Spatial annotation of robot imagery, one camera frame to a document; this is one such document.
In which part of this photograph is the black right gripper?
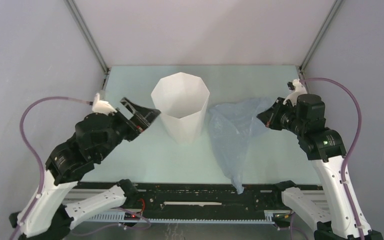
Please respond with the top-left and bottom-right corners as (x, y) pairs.
(257, 96), (306, 136)

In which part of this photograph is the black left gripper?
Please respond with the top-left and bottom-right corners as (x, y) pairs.
(98, 96), (163, 160)

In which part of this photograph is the light blue plastic trash bag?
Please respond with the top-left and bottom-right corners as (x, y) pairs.
(208, 97), (271, 195)

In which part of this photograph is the white octagonal trash bin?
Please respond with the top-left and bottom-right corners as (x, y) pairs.
(151, 72), (210, 144)

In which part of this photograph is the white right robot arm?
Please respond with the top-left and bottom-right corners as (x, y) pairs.
(256, 93), (383, 240)

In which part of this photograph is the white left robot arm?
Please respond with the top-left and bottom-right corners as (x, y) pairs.
(9, 94), (161, 240)

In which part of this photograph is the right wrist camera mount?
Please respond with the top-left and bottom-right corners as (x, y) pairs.
(282, 79), (308, 106)

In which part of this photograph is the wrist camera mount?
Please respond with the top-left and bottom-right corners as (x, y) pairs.
(282, 79), (308, 106)
(91, 92), (117, 116)

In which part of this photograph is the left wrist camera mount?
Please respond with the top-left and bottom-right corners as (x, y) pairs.
(91, 92), (117, 116)

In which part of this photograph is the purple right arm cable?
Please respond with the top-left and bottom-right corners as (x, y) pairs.
(299, 77), (367, 240)

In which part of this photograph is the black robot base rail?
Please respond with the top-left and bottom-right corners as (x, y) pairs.
(106, 178), (305, 221)

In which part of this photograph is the white slotted cable duct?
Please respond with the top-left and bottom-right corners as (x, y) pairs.
(86, 211), (275, 225)

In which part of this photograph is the left aluminium frame post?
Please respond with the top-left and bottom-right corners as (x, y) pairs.
(57, 0), (110, 101)

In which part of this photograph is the aluminium frame post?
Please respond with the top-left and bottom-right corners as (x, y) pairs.
(57, 0), (110, 101)
(296, 0), (368, 240)

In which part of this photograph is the right aluminium frame post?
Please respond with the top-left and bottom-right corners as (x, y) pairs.
(296, 0), (368, 240)

